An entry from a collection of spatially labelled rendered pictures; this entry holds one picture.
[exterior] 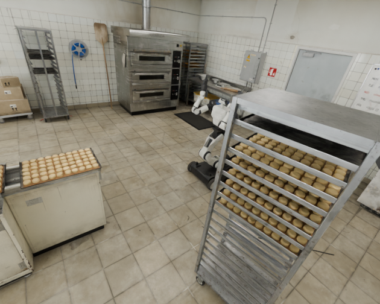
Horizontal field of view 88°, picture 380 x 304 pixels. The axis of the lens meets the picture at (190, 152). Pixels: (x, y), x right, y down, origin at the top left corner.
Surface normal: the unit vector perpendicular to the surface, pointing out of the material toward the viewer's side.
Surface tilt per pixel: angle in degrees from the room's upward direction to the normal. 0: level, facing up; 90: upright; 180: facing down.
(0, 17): 90
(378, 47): 90
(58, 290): 0
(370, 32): 90
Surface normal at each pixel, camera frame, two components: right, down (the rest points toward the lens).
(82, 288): 0.11, -0.85
